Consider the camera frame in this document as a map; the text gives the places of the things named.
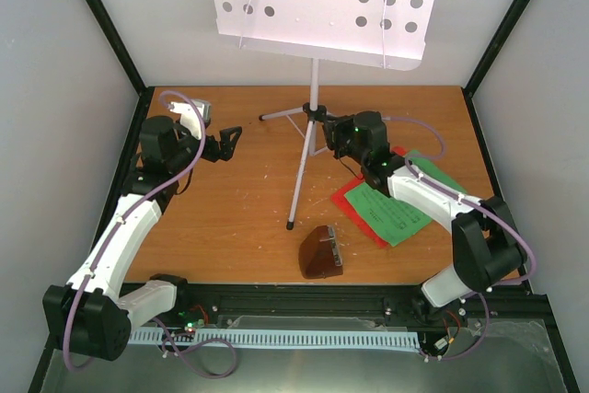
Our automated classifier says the brown wooden metronome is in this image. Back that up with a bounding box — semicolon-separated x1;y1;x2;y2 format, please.
298;225;343;280

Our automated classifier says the green sheet music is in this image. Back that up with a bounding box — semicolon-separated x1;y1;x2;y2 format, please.
344;149;468;248

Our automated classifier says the clear plastic metronome cover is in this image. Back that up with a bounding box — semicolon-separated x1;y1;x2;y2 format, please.
328;225;342;267

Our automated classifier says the lilac music stand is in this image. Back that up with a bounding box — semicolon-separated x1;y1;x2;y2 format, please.
203;0;448;231

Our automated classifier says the light blue cable duct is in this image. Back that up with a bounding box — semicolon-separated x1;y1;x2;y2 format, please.
127;325;422;351

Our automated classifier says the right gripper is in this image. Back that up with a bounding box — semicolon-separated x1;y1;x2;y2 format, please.
320;115;367;166

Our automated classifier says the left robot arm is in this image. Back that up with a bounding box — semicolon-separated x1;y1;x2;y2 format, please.
42;115;242;361

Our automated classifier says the red sheet music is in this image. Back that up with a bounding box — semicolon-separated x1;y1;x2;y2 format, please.
330;164;411;248

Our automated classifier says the black aluminium frame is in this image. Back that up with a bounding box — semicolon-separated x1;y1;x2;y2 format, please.
27;0;581;393

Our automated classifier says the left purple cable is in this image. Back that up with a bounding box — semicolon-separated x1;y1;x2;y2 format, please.
63;90;238;378

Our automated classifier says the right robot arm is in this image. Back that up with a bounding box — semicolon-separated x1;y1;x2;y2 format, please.
319;110;537;308

